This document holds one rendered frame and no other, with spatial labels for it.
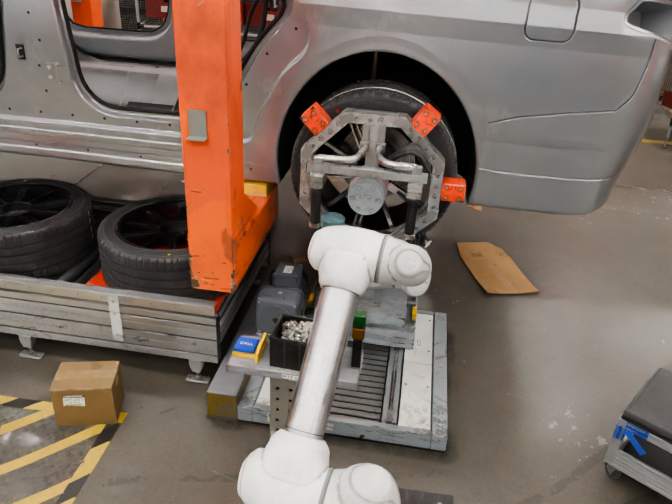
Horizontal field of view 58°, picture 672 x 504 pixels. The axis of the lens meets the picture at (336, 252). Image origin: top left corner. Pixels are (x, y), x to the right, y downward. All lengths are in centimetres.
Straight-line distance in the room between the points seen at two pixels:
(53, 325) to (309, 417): 152
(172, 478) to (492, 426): 123
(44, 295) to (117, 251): 34
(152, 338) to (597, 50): 199
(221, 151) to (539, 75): 117
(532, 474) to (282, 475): 118
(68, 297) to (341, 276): 143
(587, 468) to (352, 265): 136
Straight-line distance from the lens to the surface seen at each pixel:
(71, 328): 275
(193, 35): 195
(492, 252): 381
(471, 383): 276
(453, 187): 233
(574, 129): 247
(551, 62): 239
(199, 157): 205
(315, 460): 153
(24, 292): 278
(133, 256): 257
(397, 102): 232
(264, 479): 154
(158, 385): 268
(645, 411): 235
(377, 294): 280
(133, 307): 256
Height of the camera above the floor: 173
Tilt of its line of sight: 29 degrees down
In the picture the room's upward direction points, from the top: 3 degrees clockwise
